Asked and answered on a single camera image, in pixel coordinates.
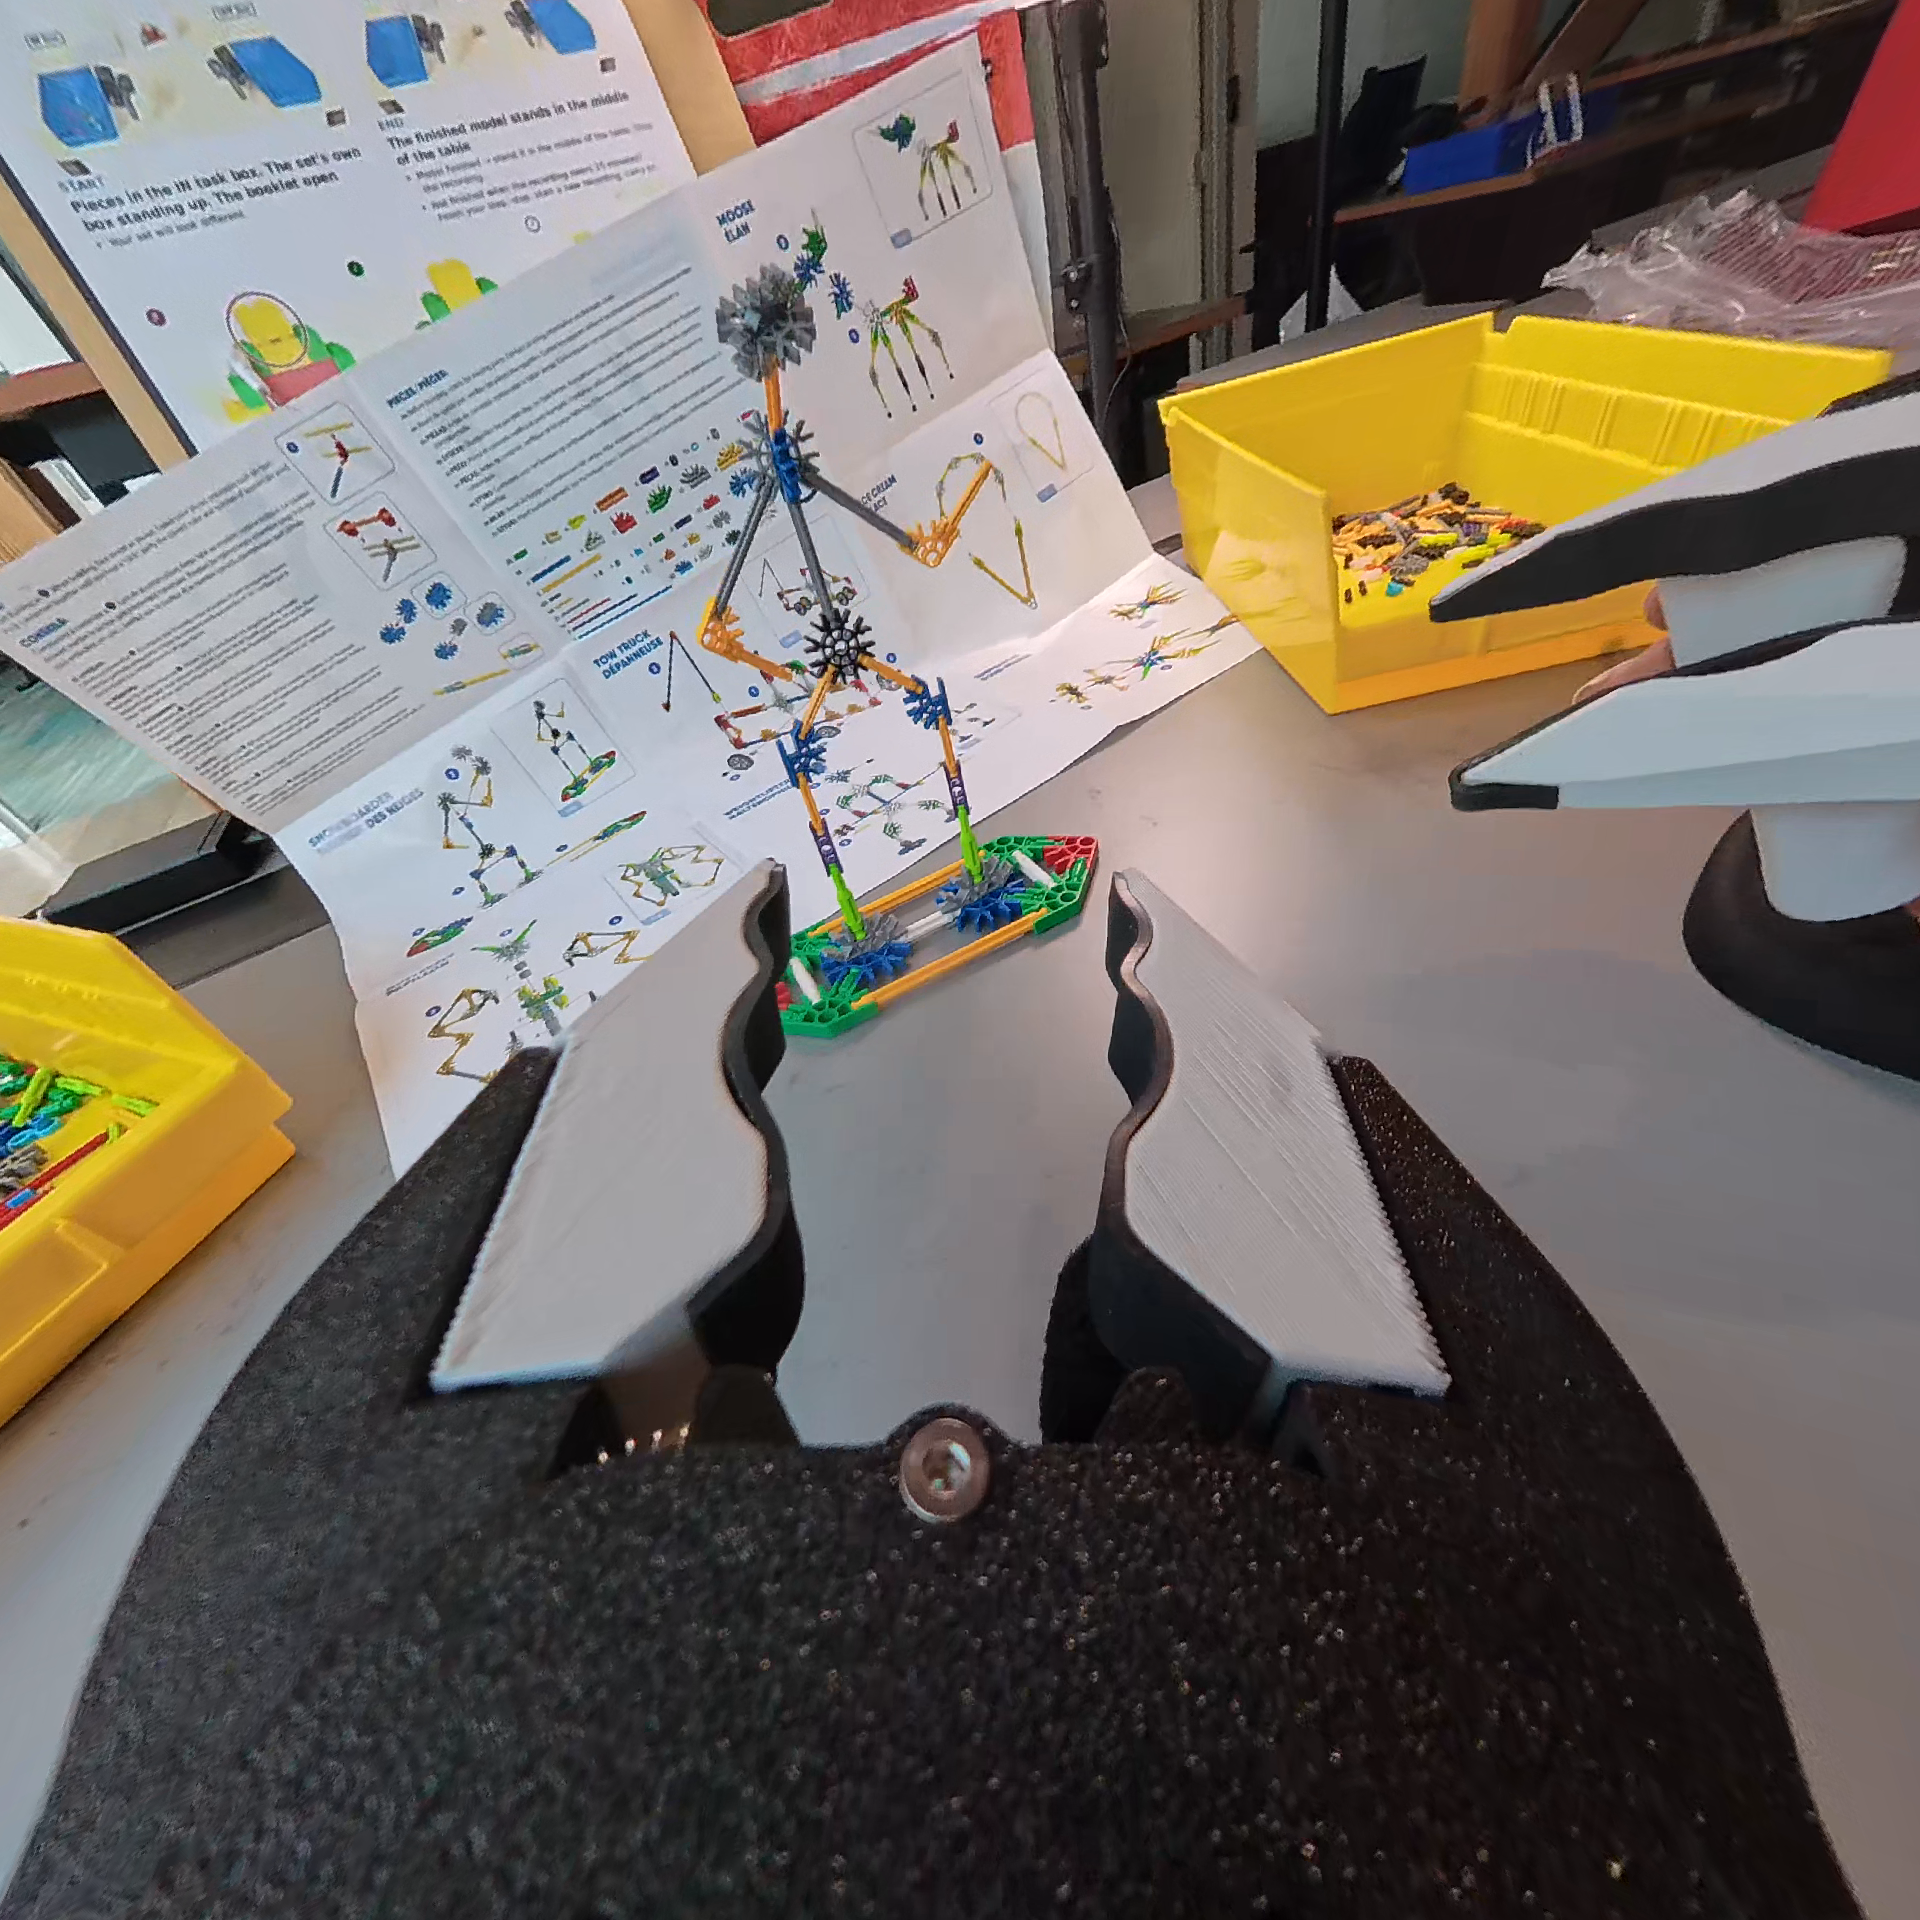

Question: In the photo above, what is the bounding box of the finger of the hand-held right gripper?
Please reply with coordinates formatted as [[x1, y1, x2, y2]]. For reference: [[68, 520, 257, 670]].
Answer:
[[1453, 614, 1920, 924], [1429, 384, 1920, 676]]

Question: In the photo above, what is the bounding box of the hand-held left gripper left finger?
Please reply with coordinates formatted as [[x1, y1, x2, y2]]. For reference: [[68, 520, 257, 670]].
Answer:
[[430, 861, 806, 1445]]

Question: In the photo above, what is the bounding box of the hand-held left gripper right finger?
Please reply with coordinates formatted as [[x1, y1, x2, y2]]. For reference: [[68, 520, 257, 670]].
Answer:
[[1087, 870, 1453, 1431]]

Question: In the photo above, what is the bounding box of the colourful toy rod model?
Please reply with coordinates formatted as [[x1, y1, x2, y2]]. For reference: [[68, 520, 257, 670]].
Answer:
[[698, 264, 1105, 1042]]

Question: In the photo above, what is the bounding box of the white printed task sheet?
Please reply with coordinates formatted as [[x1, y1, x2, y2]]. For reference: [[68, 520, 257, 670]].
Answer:
[[0, 0, 698, 452]]

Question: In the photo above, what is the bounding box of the clear plastic bag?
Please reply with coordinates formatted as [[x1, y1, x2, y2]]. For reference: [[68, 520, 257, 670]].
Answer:
[[1545, 186, 1920, 346]]

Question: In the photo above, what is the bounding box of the pile of toy building pieces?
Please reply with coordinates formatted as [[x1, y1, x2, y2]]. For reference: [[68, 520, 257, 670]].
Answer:
[[1331, 479, 1553, 616], [0, 1052, 146, 1231]]

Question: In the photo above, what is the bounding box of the yellow plastic bin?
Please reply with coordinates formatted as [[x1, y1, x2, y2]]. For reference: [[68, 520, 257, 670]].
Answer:
[[0, 917, 299, 1426], [1162, 311, 1898, 714]]

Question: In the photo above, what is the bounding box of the white folded instruction booklet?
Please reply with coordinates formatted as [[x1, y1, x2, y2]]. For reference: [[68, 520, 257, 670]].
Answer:
[[0, 36, 1261, 1173]]

